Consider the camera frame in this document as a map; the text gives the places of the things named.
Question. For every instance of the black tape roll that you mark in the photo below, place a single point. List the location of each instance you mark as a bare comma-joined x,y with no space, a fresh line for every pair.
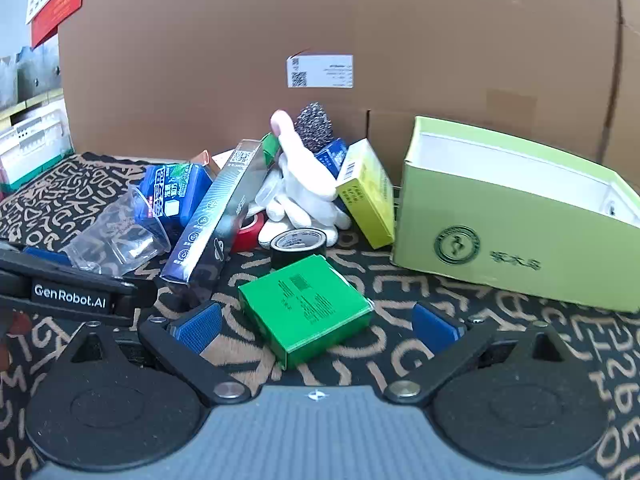
280,257

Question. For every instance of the copper coloured box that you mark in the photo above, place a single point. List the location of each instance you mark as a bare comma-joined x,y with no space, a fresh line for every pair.
205,157

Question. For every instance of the red tape roll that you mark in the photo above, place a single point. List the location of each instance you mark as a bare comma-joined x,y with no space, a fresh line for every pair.
247,235

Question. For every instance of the white pink-tipped glove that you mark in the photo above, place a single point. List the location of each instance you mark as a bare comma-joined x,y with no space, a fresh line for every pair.
300,160

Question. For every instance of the long green box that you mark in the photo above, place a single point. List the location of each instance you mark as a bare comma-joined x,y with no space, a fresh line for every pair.
270,147

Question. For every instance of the green plastic tray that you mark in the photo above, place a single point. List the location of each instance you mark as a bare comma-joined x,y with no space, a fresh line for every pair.
30,175

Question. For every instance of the white plastic crate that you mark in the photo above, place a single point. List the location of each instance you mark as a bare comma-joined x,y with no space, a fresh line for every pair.
35,140

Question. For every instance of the large brown cardboard box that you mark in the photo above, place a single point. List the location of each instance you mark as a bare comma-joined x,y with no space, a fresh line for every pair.
350,20

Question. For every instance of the grey plastic-wrapped bundle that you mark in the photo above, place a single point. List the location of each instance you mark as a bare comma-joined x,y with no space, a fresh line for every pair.
30,70

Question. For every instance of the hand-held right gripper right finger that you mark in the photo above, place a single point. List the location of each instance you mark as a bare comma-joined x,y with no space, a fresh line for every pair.
435,327

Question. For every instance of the light green box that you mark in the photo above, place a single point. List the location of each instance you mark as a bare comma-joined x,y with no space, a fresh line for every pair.
500,225

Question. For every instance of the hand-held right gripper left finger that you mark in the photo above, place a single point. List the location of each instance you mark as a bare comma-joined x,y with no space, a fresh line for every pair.
200,327

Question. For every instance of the yellow cardboard box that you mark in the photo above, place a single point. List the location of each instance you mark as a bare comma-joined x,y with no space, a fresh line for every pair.
370,200

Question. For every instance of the steel wool scrubber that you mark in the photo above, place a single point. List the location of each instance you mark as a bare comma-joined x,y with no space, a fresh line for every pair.
315,125

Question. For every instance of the blue green packet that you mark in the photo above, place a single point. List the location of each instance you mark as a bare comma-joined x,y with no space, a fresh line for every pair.
170,192

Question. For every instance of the long dark blue box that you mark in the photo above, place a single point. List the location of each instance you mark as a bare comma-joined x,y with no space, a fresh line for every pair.
220,215

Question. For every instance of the white knit glove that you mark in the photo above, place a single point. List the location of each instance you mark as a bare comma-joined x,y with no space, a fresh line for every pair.
305,210

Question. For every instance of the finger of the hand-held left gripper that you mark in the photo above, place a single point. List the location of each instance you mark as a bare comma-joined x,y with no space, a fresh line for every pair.
136,299
45,256

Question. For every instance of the clear crumpled plastic bag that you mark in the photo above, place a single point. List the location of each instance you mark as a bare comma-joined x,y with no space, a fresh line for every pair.
115,240

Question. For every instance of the translucent plastic cup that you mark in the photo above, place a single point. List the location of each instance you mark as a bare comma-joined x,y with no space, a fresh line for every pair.
267,190

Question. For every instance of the white shipping label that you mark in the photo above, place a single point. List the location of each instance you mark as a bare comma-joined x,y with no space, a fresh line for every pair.
320,71

